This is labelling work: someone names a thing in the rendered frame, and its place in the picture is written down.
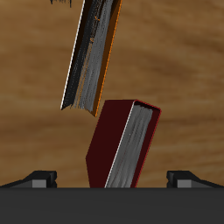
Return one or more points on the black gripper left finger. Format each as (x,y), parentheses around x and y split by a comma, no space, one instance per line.
(40,178)

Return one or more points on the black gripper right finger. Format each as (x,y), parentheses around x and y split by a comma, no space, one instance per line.
(182,178)

